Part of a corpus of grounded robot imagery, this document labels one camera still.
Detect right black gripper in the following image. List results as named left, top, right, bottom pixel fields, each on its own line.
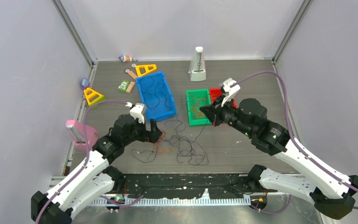
left=200, top=93, right=254, bottom=137

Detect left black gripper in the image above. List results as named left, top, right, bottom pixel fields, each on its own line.
left=123, top=116, right=161, bottom=146

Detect orange cable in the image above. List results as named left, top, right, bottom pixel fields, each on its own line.
left=148, top=130, right=173, bottom=155
left=190, top=96, right=210, bottom=119

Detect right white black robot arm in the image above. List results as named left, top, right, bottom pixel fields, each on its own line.
left=200, top=98, right=358, bottom=220

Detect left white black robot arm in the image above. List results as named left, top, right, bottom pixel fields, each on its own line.
left=31, top=114, right=162, bottom=224

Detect green plastic bin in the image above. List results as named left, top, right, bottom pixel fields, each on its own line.
left=186, top=89, right=211, bottom=126

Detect red plastic bin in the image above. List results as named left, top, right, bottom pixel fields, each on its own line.
left=209, top=88, right=222, bottom=103

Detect white metronome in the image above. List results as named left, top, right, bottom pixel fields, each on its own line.
left=188, top=47, right=206, bottom=82

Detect blue plastic bin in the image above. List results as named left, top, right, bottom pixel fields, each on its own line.
left=136, top=71, right=177, bottom=121

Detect tan wooden block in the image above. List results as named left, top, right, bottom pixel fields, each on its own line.
left=126, top=82, right=135, bottom=93

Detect yellow triangle toy on green block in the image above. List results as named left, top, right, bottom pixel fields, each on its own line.
left=83, top=87, right=106, bottom=106

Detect pink tape dispenser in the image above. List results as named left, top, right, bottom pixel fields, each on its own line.
left=66, top=120, right=98, bottom=152

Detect small colourful figurine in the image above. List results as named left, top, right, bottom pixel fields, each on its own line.
left=118, top=55, right=133, bottom=63

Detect purple round toy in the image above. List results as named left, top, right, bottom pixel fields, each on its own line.
left=80, top=78, right=90, bottom=90

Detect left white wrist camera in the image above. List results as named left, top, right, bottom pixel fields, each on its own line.
left=125, top=102, right=146, bottom=124

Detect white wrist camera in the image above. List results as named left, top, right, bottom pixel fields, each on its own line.
left=125, top=102, right=146, bottom=124
left=219, top=78, right=241, bottom=107

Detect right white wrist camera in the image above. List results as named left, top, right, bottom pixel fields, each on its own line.
left=219, top=78, right=241, bottom=107

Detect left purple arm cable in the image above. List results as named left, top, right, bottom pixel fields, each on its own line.
left=34, top=99, right=132, bottom=224

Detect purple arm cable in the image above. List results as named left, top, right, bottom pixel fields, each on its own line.
left=231, top=70, right=358, bottom=211
left=34, top=99, right=132, bottom=224

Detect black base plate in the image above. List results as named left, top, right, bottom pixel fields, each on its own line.
left=108, top=174, right=266, bottom=199

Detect tan strap with ring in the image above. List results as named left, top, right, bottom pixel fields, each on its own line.
left=124, top=68, right=138, bottom=80

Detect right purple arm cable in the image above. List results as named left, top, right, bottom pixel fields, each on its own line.
left=231, top=70, right=358, bottom=211

